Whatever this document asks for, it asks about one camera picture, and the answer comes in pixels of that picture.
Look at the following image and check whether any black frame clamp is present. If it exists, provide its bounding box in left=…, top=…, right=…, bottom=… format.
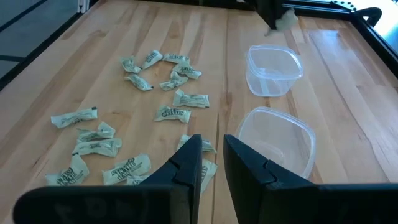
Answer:
left=353, top=6, right=383, bottom=28

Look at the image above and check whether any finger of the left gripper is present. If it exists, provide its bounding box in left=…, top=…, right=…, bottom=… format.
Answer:
left=256, top=0, right=284, bottom=30

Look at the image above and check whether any clear plastic container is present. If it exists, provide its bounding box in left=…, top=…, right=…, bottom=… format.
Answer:
left=244, top=44, right=305, bottom=98
left=235, top=106, right=317, bottom=180

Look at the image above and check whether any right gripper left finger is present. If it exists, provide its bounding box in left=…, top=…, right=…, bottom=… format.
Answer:
left=12, top=134, right=204, bottom=224

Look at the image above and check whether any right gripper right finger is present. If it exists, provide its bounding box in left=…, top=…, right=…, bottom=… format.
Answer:
left=223, top=134, right=398, bottom=224

